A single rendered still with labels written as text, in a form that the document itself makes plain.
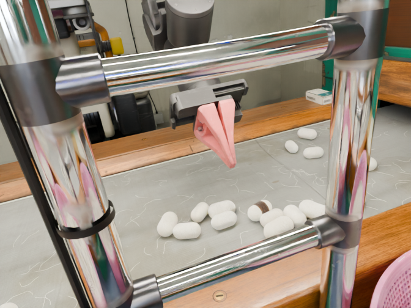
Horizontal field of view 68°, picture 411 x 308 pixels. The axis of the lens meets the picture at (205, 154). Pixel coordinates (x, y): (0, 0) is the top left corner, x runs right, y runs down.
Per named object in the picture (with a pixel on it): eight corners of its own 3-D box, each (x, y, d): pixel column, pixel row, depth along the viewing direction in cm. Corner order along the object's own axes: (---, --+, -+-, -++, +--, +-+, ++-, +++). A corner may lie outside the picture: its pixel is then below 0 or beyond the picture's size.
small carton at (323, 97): (305, 99, 71) (305, 91, 70) (318, 96, 72) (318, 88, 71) (322, 105, 66) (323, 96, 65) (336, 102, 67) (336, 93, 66)
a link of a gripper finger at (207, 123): (276, 143, 35) (245, 80, 39) (219, 159, 34) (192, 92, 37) (260, 167, 41) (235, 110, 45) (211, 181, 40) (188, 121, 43)
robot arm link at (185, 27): (194, 17, 50) (143, 27, 48) (199, -56, 40) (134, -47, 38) (222, 71, 46) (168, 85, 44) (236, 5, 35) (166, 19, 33)
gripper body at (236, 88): (251, 88, 39) (230, 46, 41) (174, 106, 36) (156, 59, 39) (240, 117, 44) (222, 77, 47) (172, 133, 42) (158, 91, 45)
